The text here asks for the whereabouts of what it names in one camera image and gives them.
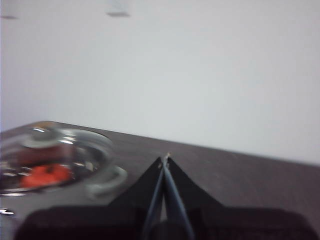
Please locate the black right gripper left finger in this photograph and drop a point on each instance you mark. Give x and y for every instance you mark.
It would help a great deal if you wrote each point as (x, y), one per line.
(120, 220)

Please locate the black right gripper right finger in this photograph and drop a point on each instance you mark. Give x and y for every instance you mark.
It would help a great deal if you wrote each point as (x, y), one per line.
(212, 220)

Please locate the small orange pumpkin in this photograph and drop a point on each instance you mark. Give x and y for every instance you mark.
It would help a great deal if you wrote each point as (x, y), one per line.
(42, 176)

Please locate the glass lid with green knob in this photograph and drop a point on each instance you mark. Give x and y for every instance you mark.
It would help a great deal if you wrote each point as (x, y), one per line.
(40, 140)

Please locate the white wall socket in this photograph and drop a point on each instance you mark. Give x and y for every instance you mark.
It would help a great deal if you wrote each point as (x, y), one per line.
(117, 11)

